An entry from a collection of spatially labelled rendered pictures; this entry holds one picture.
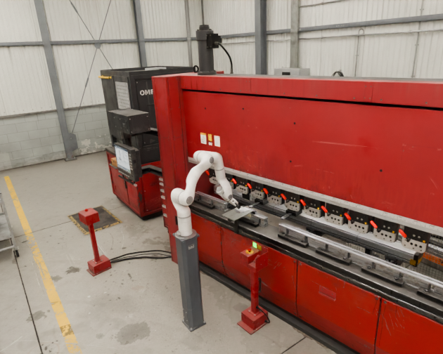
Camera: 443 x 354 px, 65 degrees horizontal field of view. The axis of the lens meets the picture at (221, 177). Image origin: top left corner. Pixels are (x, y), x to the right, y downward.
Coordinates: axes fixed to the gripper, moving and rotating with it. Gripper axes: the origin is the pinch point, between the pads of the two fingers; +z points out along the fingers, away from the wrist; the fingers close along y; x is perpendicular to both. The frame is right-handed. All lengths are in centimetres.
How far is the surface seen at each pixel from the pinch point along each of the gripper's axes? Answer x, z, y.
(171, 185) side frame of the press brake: 19, -19, 88
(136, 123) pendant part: -6, -98, 92
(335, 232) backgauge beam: -30, 42, -80
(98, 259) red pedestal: 143, -1, 145
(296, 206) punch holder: -25, 1, -60
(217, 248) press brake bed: 44, 42, 30
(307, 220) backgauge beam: -28, 37, -51
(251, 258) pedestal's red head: 33, 13, -42
